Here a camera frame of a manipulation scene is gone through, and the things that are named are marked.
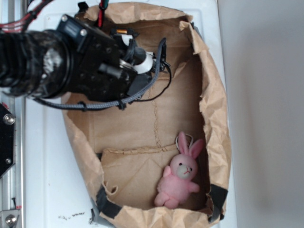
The black taped robot arm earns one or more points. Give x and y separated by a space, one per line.
34 63

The silver corner bracket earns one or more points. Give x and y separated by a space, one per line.
10 218

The pink plush bunny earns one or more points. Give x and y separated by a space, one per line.
175 186

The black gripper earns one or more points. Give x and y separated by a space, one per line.
94 62

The black metal bracket plate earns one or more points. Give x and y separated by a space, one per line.
7 140

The aluminium frame rail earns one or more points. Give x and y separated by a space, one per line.
12 183

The brown paper bag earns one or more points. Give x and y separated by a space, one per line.
121 154

